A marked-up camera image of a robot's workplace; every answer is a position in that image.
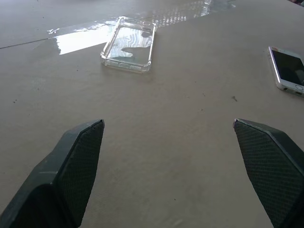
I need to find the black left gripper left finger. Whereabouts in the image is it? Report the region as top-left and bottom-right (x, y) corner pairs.
(0, 119), (105, 228)

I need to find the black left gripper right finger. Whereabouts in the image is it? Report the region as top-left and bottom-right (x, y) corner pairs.
(233, 118), (304, 228)

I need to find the clear plastic phone case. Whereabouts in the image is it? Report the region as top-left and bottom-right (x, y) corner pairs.
(100, 16), (157, 74)

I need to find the white smartphone with dark screen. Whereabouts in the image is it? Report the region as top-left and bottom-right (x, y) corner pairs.
(268, 46), (304, 98)

